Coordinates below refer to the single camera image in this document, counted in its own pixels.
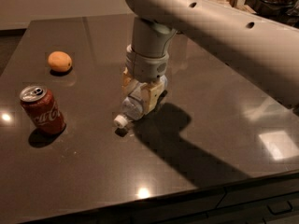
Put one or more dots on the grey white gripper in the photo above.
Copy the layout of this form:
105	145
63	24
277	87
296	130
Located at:
146	66

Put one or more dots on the clear plastic water bottle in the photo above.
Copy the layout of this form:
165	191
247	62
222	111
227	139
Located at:
132	106

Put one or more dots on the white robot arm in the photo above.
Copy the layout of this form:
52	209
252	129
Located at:
264	52

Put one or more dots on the orange fruit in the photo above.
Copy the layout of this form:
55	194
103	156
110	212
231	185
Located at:
60	61

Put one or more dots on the red Coca-Cola can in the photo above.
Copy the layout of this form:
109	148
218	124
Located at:
40	105

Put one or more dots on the dark snack container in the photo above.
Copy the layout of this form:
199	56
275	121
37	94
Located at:
274	0

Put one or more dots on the black drawer handle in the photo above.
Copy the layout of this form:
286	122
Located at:
280	208

